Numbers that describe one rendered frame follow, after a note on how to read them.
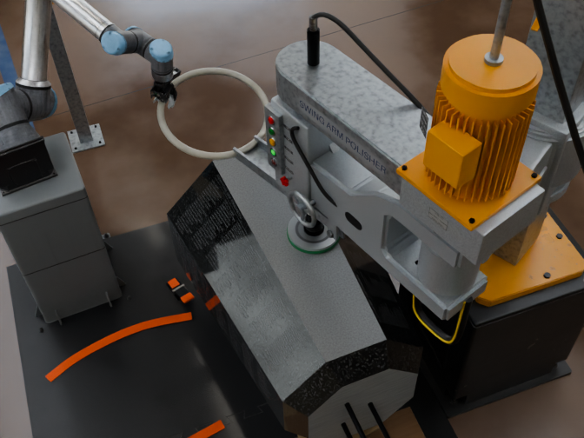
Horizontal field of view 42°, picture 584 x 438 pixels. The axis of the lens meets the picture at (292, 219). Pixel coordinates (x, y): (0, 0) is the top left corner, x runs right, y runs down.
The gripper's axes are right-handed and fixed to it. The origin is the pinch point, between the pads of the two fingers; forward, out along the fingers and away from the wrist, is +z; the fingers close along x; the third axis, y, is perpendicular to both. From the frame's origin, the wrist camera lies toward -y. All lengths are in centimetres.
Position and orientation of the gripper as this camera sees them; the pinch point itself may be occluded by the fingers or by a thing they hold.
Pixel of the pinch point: (166, 102)
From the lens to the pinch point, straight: 346.1
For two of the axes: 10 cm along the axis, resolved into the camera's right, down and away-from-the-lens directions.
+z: -1.1, 5.0, 8.6
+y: -3.6, 7.9, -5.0
